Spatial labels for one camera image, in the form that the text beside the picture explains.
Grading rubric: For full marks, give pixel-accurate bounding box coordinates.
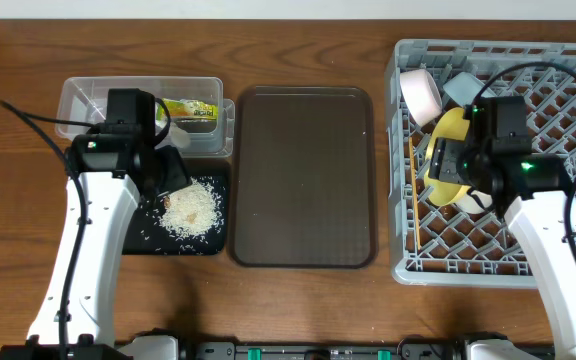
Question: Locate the white tissue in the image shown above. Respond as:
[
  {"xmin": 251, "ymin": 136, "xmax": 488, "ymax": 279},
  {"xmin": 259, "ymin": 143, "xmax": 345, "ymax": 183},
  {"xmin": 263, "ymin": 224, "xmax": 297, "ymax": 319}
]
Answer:
[{"xmin": 157, "ymin": 120, "xmax": 192, "ymax": 150}]

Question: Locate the yellow plate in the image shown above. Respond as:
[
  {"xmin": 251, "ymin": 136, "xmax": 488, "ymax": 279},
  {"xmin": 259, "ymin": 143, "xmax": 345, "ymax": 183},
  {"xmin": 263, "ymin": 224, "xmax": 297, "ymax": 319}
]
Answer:
[{"xmin": 423, "ymin": 107, "xmax": 470, "ymax": 207}]

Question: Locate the white green cup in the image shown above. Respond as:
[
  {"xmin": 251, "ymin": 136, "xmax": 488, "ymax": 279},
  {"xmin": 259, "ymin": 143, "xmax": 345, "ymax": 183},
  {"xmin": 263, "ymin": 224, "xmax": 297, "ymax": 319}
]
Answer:
[{"xmin": 456, "ymin": 189, "xmax": 492, "ymax": 215}]

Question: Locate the pile of rice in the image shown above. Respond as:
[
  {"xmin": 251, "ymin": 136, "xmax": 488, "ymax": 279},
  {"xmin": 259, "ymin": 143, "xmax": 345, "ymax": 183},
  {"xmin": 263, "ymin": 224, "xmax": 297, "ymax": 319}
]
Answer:
[{"xmin": 140, "ymin": 176, "xmax": 226, "ymax": 245}]

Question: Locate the wooden chopstick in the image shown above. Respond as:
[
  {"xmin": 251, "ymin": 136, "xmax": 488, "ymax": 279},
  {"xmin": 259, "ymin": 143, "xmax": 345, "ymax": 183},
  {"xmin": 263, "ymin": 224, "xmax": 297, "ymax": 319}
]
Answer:
[{"xmin": 408, "ymin": 137, "xmax": 421, "ymax": 251}]

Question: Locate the green orange snack wrapper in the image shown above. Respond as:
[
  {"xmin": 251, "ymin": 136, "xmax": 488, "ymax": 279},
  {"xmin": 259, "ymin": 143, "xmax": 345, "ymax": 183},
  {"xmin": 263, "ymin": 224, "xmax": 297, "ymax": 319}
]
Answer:
[{"xmin": 157, "ymin": 99, "xmax": 218, "ymax": 121}]

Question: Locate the pink bowl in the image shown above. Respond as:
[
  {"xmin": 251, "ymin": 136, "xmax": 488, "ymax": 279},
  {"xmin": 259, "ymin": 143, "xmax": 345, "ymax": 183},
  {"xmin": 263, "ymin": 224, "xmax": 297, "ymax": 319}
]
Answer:
[{"xmin": 400, "ymin": 69, "xmax": 442, "ymax": 127}]

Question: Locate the light blue bowl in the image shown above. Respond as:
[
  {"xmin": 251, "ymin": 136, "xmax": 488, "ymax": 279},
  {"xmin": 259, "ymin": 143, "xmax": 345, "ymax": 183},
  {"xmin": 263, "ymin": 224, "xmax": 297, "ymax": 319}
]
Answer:
[{"xmin": 443, "ymin": 72, "xmax": 484, "ymax": 107}]

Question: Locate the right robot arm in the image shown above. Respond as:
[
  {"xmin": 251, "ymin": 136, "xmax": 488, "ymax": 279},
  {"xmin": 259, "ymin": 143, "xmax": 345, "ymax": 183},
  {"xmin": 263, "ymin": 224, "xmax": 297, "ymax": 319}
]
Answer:
[{"xmin": 429, "ymin": 137, "xmax": 576, "ymax": 359}]

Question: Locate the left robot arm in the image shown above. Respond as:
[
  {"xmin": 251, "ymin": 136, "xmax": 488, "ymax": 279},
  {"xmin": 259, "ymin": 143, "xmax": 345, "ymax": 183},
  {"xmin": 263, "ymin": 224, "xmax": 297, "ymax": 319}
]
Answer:
[{"xmin": 0, "ymin": 134, "xmax": 190, "ymax": 359}]

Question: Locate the grey dishwasher rack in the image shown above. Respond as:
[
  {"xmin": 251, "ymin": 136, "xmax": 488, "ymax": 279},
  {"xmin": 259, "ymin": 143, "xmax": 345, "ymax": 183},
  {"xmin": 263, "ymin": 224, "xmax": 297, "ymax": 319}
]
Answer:
[{"xmin": 384, "ymin": 39, "xmax": 576, "ymax": 289}]

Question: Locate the clear plastic bin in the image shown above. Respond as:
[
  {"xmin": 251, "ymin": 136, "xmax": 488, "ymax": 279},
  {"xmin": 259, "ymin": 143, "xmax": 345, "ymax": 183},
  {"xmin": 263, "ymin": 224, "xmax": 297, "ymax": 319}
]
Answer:
[{"xmin": 55, "ymin": 76, "xmax": 235, "ymax": 158}]

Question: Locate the black plastic tray bin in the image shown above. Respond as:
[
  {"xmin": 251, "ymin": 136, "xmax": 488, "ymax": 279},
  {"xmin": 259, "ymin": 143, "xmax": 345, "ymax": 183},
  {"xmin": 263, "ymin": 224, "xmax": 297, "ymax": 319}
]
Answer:
[{"xmin": 123, "ymin": 159, "xmax": 231, "ymax": 256}]

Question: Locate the dark brown serving tray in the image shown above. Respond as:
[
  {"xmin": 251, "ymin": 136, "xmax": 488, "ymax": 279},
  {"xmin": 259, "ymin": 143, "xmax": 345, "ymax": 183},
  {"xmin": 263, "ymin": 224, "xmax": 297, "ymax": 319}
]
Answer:
[{"xmin": 228, "ymin": 86, "xmax": 378, "ymax": 269}]

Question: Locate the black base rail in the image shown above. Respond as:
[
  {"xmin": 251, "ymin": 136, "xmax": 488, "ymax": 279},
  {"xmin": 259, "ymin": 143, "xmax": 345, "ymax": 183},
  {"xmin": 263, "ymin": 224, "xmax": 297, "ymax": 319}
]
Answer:
[{"xmin": 179, "ymin": 335, "xmax": 466, "ymax": 360}]

